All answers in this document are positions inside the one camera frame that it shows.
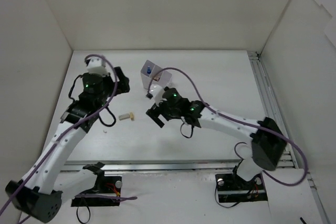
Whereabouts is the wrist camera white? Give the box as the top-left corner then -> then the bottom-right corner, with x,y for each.
85,57 -> 109,77
146,84 -> 165,105

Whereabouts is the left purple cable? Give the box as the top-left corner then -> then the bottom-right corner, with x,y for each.
0,54 -> 138,224

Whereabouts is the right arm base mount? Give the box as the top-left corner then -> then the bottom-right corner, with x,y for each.
215,174 -> 268,208

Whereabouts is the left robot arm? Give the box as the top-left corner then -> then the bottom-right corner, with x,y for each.
5,67 -> 130,223

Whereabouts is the purple cable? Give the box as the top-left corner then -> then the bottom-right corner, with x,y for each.
146,67 -> 308,186
0,54 -> 138,224

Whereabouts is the aluminium frame rail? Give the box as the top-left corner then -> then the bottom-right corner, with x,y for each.
59,50 -> 335,223

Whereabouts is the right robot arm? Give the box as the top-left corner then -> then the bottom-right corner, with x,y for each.
146,85 -> 287,188

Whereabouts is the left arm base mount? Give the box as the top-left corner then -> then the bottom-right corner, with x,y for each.
71,176 -> 122,207

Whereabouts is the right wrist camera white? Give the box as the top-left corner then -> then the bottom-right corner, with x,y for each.
146,84 -> 165,105

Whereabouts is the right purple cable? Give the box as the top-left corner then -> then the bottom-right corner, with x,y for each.
146,67 -> 308,186

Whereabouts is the white three-compartment organizer box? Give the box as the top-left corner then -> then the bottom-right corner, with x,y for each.
140,60 -> 173,92

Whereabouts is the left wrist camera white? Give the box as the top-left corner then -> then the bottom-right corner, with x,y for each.
85,57 -> 109,77

